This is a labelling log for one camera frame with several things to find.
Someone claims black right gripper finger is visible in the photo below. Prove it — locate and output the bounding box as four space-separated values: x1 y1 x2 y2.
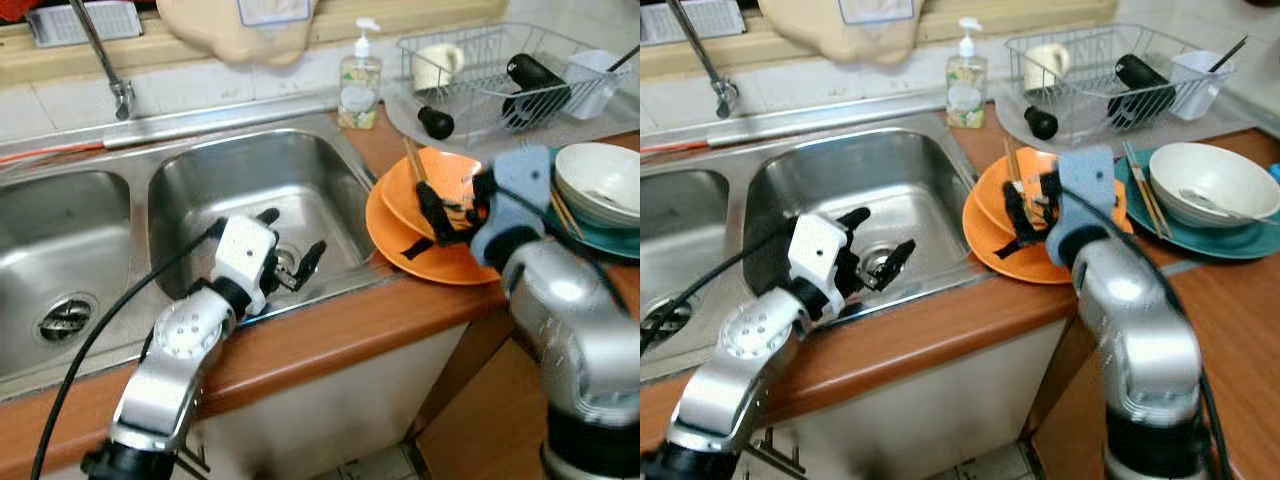
1003 183 1042 242
993 234 1047 261
400 231 473 262
414 179 461 247

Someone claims round sink drain strainer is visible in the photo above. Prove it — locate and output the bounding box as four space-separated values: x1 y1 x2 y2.
860 245 901 286
640 295 691 351
38 293 99 344
268 245 301 286

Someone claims stainless steel double sink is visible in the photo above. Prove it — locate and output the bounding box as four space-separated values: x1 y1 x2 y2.
0 90 406 406
640 95 1006 381

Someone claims grey plastic drain tray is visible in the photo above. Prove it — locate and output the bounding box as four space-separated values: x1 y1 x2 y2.
995 95 1261 158
385 90 641 153

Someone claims white ceramic bowl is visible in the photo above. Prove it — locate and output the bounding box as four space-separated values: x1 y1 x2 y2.
555 143 641 231
1148 142 1280 231

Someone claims soap dispenser bottle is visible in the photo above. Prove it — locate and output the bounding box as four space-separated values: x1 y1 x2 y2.
945 17 989 129
337 17 384 131

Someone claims teal plate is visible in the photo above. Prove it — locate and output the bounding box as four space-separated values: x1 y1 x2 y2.
1113 148 1280 261
540 150 641 261

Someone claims cream ceramic mug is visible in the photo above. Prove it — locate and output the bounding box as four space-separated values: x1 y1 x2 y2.
1023 43 1071 93
412 43 466 93

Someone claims white cabinet door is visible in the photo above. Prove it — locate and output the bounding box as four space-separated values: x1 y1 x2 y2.
760 320 1071 480
40 320 471 480

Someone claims black insulated bottle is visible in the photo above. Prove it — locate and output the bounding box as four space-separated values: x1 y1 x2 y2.
500 53 573 131
1107 53 1178 131

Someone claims white plastic utensil holder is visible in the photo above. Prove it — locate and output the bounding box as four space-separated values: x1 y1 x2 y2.
1168 50 1233 121
562 50 623 121

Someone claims brown wooden cabinet door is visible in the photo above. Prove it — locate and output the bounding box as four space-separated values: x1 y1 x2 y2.
1030 310 1113 480
415 310 551 480

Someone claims clear blue-edged plastic bag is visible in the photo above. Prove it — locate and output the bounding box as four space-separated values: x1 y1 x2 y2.
237 0 313 28
838 0 916 26

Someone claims chrome sink faucet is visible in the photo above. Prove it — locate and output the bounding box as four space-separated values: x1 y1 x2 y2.
668 0 741 119
68 0 136 121

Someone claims white ribbed filter box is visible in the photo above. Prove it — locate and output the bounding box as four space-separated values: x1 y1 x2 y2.
25 0 143 48
640 0 746 46

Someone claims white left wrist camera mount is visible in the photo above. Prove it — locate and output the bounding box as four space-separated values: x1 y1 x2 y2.
790 215 851 313
212 215 279 316

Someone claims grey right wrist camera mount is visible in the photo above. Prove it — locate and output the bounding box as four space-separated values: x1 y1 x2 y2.
470 145 556 266
1045 148 1119 266

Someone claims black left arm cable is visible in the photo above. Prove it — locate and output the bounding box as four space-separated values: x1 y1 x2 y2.
640 225 801 351
30 220 226 480

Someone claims metal wire dish rack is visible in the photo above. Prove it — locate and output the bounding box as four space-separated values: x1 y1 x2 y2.
397 22 641 141
1005 25 1251 146

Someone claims beige window frame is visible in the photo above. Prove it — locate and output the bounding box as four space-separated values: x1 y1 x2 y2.
0 0 511 86
640 0 1119 81

